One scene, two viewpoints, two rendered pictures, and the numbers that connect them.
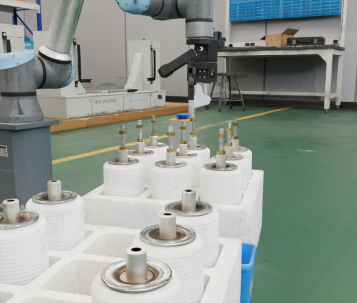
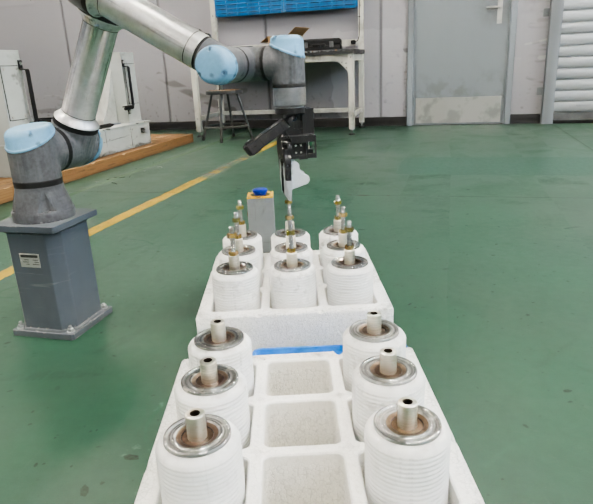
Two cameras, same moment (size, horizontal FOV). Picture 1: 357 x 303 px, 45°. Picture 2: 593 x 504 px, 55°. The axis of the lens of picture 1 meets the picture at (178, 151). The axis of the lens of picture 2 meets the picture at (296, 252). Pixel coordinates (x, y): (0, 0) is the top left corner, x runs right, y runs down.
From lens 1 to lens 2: 35 cm
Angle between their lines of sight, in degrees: 17
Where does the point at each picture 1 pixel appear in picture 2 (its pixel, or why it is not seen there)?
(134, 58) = not seen: hidden behind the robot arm
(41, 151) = (81, 254)
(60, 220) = (238, 364)
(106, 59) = (42, 74)
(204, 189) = (338, 289)
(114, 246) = (278, 376)
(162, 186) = (290, 292)
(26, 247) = (240, 407)
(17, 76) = (39, 160)
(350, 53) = (371, 57)
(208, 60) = (304, 132)
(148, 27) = not seen: hidden behind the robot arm
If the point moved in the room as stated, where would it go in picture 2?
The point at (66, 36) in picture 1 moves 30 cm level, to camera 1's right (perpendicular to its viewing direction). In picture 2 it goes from (93, 98) to (211, 92)
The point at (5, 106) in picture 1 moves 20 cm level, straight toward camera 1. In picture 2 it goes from (27, 201) to (50, 216)
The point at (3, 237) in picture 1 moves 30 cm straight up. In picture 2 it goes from (220, 403) to (196, 164)
